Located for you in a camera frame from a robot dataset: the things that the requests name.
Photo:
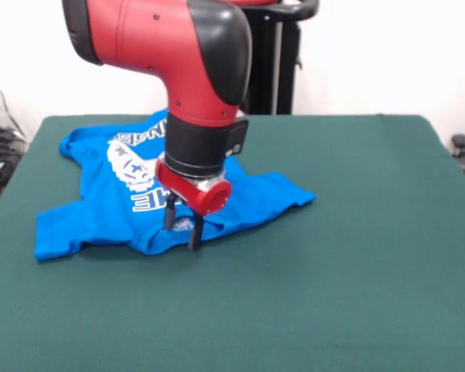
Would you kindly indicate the blue printed t-shirt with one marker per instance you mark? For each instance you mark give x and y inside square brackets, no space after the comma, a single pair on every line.
[100,217]

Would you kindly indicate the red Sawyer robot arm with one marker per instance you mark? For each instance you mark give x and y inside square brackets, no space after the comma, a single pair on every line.
[178,58]

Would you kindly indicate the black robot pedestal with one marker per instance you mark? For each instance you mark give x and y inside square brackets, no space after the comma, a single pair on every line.
[275,58]

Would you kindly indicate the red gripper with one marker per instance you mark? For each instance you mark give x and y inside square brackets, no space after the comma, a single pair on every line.
[201,195]

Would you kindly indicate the dark green table cloth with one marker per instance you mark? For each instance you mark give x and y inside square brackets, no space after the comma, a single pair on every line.
[255,310]

